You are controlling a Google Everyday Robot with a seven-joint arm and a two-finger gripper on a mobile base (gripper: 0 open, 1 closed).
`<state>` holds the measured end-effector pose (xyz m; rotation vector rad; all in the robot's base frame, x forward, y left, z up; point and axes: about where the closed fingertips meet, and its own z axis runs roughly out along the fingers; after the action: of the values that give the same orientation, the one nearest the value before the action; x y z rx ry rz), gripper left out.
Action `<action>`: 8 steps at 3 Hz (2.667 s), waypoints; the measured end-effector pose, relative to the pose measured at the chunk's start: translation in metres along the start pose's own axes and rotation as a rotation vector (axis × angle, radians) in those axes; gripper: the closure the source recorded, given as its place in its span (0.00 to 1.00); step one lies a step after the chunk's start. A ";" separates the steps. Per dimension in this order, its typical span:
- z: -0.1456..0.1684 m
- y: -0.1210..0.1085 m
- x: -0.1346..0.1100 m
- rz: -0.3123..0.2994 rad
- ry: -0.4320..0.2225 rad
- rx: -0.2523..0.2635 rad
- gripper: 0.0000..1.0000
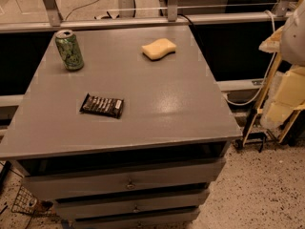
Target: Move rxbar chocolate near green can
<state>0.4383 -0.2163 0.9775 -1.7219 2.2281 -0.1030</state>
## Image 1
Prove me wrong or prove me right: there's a black rxbar chocolate bar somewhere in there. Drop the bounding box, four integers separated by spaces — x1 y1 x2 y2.
79 94 124 118

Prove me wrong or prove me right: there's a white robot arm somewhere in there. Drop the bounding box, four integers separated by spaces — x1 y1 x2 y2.
280 2 305 66

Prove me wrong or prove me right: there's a green soda can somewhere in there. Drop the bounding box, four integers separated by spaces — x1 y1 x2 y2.
55 30 84 71

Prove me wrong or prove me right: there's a grey drawer cabinet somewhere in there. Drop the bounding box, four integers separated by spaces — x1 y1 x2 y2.
0 25 243 229

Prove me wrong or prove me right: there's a yellow sponge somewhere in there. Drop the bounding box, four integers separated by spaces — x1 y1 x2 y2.
141 38 176 60

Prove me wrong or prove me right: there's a bottom grey drawer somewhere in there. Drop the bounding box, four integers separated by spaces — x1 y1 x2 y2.
73 207 199 229

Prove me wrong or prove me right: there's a grey drawer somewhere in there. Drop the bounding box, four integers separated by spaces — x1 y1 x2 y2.
73 207 199 229
22 158 225 200
55 189 210 220

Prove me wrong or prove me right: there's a middle grey drawer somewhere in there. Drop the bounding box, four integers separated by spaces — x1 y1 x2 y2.
55 189 210 220

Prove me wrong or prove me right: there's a top grey drawer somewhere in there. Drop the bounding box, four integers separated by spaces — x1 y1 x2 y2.
22 158 225 200

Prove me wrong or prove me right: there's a metal railing frame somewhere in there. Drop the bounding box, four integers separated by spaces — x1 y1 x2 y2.
0 0 301 32

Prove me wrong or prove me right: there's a black cable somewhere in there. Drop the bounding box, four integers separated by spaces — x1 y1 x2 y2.
177 13 208 50

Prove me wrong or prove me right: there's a white cable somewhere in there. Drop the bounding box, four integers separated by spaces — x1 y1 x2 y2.
223 10 278 107

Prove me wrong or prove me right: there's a wire basket on floor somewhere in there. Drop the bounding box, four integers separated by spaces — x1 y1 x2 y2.
11 186 54 218

